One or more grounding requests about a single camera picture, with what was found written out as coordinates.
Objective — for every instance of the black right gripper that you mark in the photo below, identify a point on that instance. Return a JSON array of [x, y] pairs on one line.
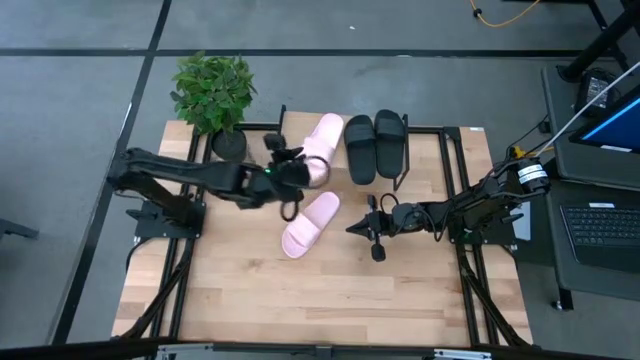
[[385, 222]]

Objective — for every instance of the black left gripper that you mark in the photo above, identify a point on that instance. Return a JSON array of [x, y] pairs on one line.
[[280, 170]]

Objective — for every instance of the pink foam slide sandal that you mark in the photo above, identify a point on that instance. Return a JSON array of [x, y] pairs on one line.
[[310, 225], [327, 132]]

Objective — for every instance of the black foam slide sandal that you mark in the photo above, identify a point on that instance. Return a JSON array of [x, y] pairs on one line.
[[390, 145], [360, 150]]

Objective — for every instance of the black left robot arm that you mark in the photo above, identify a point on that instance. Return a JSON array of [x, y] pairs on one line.
[[200, 175]]

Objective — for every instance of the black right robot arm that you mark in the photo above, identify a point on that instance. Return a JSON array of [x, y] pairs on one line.
[[475, 205]]

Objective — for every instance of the black round plant pot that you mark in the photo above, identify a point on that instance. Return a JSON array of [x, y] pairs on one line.
[[229, 147]]

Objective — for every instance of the green artificial leafy plant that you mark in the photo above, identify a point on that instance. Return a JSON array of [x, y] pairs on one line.
[[212, 90]]

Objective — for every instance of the yellow power plug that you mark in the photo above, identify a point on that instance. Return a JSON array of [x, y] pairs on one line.
[[520, 151]]

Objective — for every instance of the black laptop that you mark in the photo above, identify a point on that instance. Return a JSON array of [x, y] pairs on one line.
[[565, 270]]

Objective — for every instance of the black laptop keyboard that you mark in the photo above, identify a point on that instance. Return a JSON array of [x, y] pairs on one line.
[[600, 232]]

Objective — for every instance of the black power adapter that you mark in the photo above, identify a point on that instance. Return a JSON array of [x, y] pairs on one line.
[[595, 90]]

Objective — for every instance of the monitor with blue screen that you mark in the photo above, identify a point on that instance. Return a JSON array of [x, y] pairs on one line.
[[615, 125]]

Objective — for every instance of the grey chair base leg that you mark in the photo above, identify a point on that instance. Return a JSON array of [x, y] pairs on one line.
[[15, 230]]

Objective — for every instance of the black stand leg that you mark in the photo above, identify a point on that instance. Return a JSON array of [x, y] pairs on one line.
[[600, 45]]

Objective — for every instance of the wooden shelf black metal frame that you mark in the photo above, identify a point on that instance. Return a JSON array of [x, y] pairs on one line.
[[295, 125]]

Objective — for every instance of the black aluminium table frame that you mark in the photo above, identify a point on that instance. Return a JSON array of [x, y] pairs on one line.
[[425, 129]]

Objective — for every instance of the silver aluminium bracket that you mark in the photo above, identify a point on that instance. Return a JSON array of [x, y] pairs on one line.
[[462, 355], [185, 352]]

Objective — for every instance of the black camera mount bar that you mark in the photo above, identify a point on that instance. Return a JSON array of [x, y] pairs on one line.
[[100, 350]]

